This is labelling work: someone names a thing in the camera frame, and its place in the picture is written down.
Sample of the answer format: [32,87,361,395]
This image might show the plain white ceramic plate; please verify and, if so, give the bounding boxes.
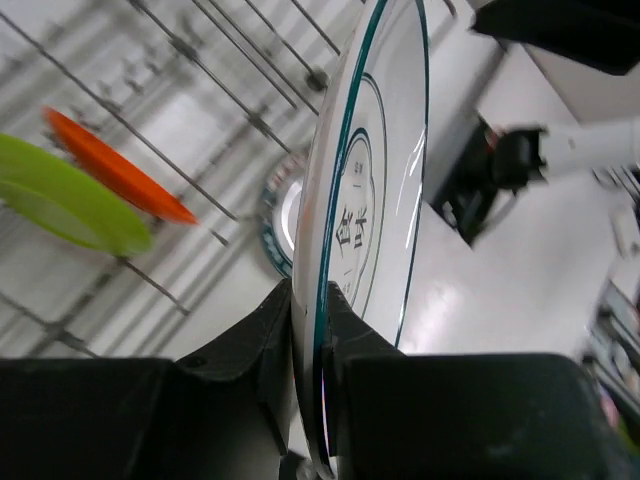
[259,150,308,277]

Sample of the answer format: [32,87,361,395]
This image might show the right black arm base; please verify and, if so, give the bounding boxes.
[428,115,518,246]

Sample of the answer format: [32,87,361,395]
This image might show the white plate with grey pattern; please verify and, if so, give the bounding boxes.
[291,1,430,479]

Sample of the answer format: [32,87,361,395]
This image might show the green plastic plate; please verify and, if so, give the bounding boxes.
[1,134,152,257]

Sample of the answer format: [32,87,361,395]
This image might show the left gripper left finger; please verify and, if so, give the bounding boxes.
[1,280,293,479]

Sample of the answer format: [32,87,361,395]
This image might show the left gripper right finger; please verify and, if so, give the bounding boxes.
[322,284,639,479]

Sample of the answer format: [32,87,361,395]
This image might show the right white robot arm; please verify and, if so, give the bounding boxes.
[470,1,639,191]

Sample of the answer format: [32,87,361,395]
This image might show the orange plastic plate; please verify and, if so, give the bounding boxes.
[42,107,198,225]

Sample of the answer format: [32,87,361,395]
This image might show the grey wire dish rack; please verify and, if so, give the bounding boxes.
[1,1,363,359]

